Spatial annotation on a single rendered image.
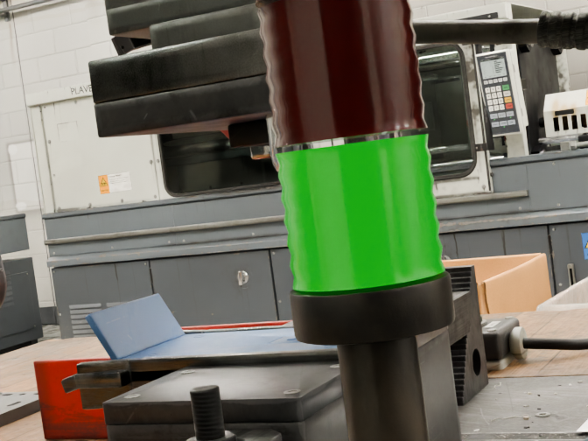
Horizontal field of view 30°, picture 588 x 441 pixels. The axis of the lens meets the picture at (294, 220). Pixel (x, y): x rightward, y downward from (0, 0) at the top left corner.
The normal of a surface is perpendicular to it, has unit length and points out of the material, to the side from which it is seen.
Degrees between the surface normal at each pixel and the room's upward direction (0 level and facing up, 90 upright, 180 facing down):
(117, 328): 60
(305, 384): 0
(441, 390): 90
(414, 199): 76
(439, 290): 90
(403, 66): 104
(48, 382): 90
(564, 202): 90
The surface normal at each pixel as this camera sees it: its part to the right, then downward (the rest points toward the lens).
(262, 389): -0.13, -0.99
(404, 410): 0.45, -0.01
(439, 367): 0.89, -0.09
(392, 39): 0.62, 0.20
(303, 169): -0.70, -0.11
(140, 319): 0.71, -0.58
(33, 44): -0.48, 0.11
